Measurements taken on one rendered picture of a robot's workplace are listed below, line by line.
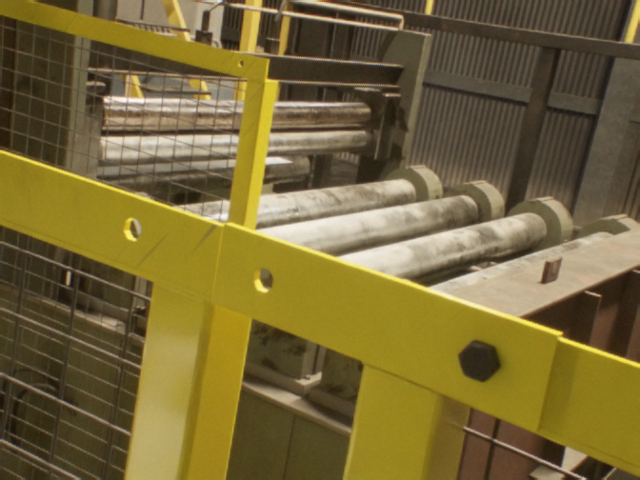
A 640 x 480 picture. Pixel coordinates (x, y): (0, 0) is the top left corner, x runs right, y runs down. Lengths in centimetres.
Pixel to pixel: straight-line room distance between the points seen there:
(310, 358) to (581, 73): 932
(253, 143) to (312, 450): 100
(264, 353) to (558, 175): 930
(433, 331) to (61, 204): 29
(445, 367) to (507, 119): 1165
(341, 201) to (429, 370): 368
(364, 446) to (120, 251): 21
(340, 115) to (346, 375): 213
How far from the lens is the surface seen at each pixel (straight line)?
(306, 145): 443
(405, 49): 503
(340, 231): 357
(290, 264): 55
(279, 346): 282
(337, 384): 274
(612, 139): 1118
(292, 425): 278
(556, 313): 276
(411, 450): 54
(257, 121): 213
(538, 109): 524
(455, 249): 368
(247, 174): 215
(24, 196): 70
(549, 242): 457
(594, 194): 1126
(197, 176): 437
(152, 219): 62
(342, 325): 54
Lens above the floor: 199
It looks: 14 degrees down
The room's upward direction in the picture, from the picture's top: 10 degrees clockwise
